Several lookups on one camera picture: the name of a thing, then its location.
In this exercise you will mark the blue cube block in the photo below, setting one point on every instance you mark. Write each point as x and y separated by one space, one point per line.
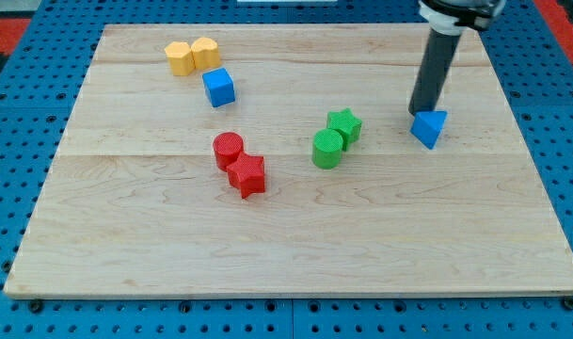
219 87

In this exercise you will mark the red star block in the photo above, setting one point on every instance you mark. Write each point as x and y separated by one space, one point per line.
247 174

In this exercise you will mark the green cylinder block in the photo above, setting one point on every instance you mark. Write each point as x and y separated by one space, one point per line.
327 149

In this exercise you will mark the red cylinder block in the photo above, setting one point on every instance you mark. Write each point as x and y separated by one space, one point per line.
227 147

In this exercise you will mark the green star block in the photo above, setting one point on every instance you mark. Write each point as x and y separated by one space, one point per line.
346 124

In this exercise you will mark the yellow heart block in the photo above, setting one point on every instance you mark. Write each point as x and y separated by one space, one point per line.
206 53

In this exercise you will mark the blue triangular prism block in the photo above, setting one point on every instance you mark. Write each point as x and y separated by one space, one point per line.
427 126

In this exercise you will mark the light wooden board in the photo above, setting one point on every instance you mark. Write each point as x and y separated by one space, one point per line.
135 207

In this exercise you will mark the yellow pentagon block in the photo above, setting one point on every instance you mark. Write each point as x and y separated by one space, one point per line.
180 58

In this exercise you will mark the dark grey cylindrical pointer rod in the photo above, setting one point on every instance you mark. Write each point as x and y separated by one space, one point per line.
436 62

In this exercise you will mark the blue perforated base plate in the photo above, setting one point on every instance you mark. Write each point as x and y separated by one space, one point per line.
39 85

